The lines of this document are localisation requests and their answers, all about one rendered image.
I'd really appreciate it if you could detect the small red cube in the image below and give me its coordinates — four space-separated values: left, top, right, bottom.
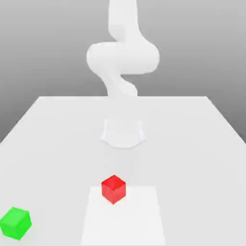
101 174 127 205

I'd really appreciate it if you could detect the small green cube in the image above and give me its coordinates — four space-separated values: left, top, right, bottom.
0 206 32 241

